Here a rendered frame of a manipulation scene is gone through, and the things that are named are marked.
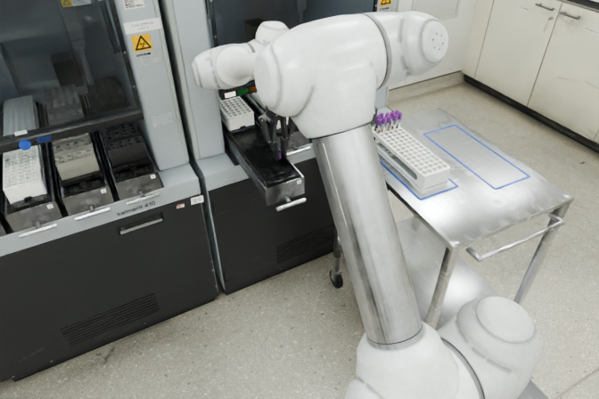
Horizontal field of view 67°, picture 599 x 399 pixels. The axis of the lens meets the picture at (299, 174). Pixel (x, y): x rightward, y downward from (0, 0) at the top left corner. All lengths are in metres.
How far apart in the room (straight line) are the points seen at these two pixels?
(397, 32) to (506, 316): 0.54
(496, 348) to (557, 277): 1.59
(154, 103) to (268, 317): 1.05
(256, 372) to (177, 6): 1.35
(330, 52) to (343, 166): 0.18
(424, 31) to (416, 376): 0.55
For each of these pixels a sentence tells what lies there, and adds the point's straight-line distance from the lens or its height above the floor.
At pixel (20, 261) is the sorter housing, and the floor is 0.62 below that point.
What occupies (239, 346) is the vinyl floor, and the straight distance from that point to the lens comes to 1.98.
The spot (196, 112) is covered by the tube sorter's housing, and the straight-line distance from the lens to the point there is 1.55.
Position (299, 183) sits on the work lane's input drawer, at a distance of 1.42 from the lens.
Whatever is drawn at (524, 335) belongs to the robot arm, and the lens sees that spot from 0.92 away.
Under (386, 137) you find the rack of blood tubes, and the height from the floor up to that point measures 0.88.
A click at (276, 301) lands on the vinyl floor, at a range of 2.09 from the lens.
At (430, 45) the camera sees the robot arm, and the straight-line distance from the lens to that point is 0.76.
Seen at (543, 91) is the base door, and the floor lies 0.24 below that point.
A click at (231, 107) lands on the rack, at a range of 1.69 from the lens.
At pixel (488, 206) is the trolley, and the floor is 0.82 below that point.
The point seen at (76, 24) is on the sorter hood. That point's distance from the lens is 1.37.
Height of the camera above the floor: 1.68
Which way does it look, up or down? 38 degrees down
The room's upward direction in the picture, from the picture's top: 1 degrees counter-clockwise
